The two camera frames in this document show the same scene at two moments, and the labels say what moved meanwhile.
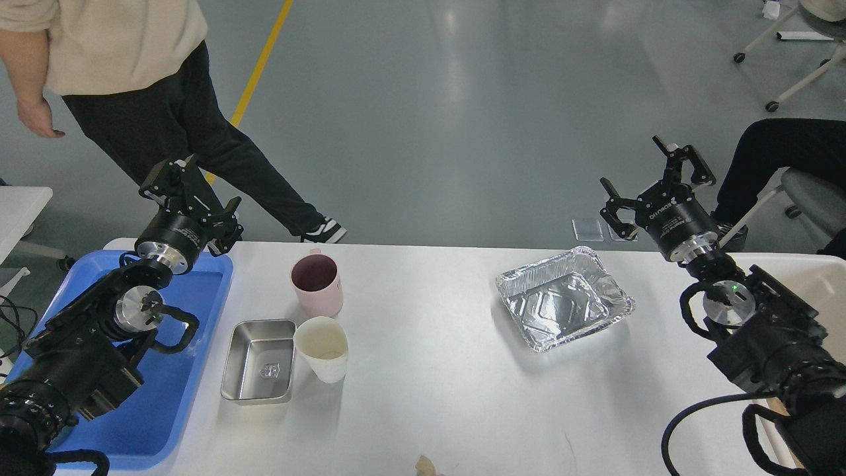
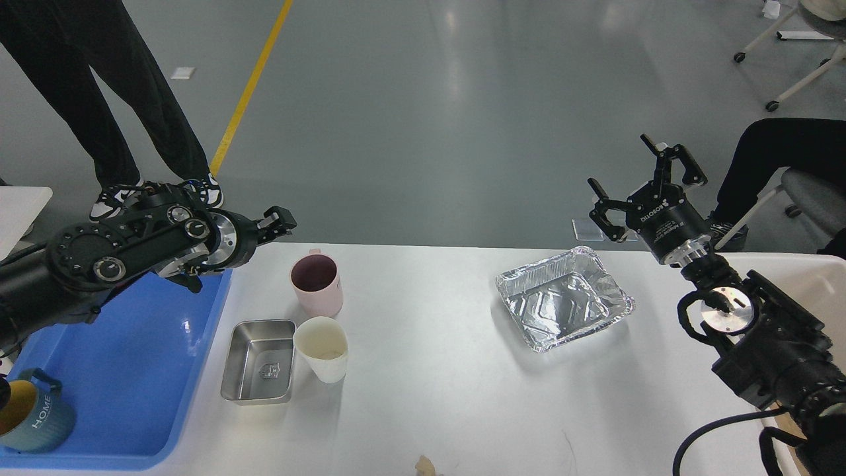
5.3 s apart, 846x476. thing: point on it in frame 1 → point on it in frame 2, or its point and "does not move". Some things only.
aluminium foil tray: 562,298 does not move
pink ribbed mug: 316,279 does not move
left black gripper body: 172,240 → 236,238
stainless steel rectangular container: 259,361 does not move
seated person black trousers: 764,147 does not move
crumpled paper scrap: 425,467 does not move
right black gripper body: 682,227 does not move
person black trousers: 162,127 → 59,41
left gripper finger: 180,183 → 276,221
